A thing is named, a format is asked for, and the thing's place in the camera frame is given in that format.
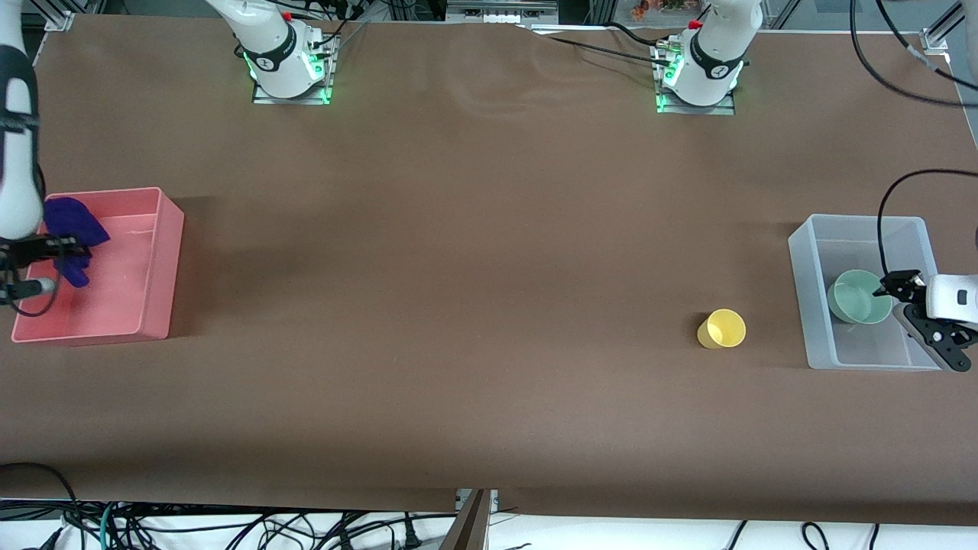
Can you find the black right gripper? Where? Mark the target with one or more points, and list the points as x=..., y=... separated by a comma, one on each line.
x=30, y=250

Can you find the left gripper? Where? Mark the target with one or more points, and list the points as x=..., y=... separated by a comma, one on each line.
x=907, y=284

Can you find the purple cloth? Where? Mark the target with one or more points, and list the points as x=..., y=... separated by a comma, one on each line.
x=72, y=218

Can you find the green bowl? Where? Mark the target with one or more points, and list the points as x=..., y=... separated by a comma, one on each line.
x=856, y=302

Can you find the yellow cup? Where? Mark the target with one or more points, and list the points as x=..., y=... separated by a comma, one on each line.
x=724, y=328

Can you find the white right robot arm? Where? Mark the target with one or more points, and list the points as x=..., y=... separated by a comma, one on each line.
x=15, y=153

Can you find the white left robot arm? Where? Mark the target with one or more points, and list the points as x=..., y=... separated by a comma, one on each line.
x=710, y=61

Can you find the pink plastic bin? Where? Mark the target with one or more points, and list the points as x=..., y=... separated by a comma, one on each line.
x=114, y=283

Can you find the clear plastic bin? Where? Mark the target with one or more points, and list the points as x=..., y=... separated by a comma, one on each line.
x=817, y=305

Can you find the orange red background clutter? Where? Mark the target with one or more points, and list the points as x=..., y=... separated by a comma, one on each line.
x=657, y=8

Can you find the brown table cover sheet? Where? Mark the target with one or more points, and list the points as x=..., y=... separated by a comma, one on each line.
x=489, y=267

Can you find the grey power strip box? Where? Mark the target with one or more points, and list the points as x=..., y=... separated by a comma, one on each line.
x=500, y=11

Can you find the aluminium frame corner profile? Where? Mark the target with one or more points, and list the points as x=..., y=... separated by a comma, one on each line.
x=59, y=21

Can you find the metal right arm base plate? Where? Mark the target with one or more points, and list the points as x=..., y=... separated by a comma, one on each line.
x=263, y=97

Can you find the aluminium table corner bracket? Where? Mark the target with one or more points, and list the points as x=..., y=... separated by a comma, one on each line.
x=936, y=40

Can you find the dark aluminium post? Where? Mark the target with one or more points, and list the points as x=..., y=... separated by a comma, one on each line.
x=470, y=527

